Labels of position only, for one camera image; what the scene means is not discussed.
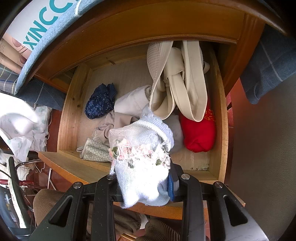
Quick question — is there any white leaf-print sheet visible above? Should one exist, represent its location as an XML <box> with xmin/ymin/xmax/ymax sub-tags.
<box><xmin>0</xmin><ymin>93</ymin><xmax>52</xmax><ymax>163</ymax></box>

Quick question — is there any person's right leg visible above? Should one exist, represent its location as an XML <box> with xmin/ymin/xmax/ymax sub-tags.
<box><xmin>141</xmin><ymin>219</ymin><xmax>184</xmax><ymax>241</ymax></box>

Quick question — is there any grey plaid bedding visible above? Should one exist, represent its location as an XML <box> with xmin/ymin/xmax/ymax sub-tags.
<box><xmin>0</xmin><ymin>64</ymin><xmax>22</xmax><ymax>94</ymax></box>

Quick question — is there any red cloth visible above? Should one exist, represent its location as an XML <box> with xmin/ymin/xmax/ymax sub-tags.
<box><xmin>179</xmin><ymin>102</ymin><xmax>216</xmax><ymax>153</ymax></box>

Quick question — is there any grey-beige crumpled garment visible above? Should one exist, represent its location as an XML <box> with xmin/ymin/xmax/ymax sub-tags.
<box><xmin>97</xmin><ymin>110</ymin><xmax>139</xmax><ymax>146</ymax></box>

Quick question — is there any blue checked cloth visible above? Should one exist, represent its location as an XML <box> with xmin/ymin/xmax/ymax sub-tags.
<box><xmin>14</xmin><ymin>0</ymin><xmax>296</xmax><ymax>112</ymax></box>

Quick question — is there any cream folded garment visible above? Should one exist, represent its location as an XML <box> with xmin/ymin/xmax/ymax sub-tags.
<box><xmin>114</xmin><ymin>85</ymin><xmax>153</xmax><ymax>116</ymax></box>

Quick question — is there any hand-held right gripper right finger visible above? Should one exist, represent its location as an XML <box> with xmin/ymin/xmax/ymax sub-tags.
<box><xmin>168</xmin><ymin>162</ymin><xmax>269</xmax><ymax>241</ymax></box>

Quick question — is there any pale blue garment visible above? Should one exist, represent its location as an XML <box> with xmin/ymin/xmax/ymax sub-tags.
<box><xmin>166</xmin><ymin>116</ymin><xmax>184</xmax><ymax>153</ymax></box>

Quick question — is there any white lace-trimmed sock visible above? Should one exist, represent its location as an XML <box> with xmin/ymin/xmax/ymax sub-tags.
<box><xmin>108</xmin><ymin>115</ymin><xmax>174</xmax><ymax>208</ymax></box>

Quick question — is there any beige ribbed bra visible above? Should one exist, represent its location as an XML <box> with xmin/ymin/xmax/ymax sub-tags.
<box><xmin>147</xmin><ymin>40</ymin><xmax>211</xmax><ymax>122</ymax></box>

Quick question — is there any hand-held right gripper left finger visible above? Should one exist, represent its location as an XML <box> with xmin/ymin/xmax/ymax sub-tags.
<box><xmin>29</xmin><ymin>174</ymin><xmax>123</xmax><ymax>241</ymax></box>

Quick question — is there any white shoe box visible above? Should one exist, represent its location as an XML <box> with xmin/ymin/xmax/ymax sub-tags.
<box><xmin>5</xmin><ymin>0</ymin><xmax>80</xmax><ymax>52</ymax></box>

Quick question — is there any honeycomb print cloth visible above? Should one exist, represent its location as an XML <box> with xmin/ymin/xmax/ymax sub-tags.
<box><xmin>77</xmin><ymin>137</ymin><xmax>112</xmax><ymax>163</ymax></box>

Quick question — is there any navy floral underwear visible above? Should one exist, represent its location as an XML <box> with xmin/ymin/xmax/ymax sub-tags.
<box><xmin>85</xmin><ymin>83</ymin><xmax>117</xmax><ymax>120</ymax></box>

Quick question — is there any beige floral fabric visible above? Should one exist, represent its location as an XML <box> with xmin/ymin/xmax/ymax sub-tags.
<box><xmin>0</xmin><ymin>32</ymin><xmax>31</xmax><ymax>70</ymax></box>

